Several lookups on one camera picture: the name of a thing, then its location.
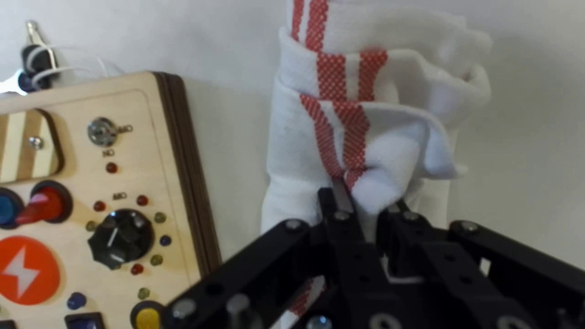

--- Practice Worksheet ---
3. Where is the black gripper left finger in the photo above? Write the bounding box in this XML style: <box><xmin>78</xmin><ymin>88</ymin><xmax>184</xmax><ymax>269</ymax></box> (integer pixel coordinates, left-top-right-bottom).
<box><xmin>162</xmin><ymin>181</ymin><xmax>399</xmax><ymax>329</ymax></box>

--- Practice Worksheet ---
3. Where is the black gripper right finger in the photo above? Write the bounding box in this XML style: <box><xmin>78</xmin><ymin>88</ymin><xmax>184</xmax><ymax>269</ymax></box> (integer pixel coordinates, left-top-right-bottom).
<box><xmin>377</xmin><ymin>203</ymin><xmax>585</xmax><ymax>329</ymax></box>

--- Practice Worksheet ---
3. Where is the small white red-striped towel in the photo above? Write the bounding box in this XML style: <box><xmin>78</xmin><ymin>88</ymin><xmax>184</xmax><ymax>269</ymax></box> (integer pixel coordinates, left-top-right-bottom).
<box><xmin>262</xmin><ymin>0</ymin><xmax>494</xmax><ymax>329</ymax></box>

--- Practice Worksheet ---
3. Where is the wooden busy board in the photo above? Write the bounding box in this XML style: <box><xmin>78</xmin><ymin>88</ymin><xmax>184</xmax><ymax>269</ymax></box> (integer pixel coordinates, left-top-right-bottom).
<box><xmin>0</xmin><ymin>72</ymin><xmax>226</xmax><ymax>329</ymax></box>

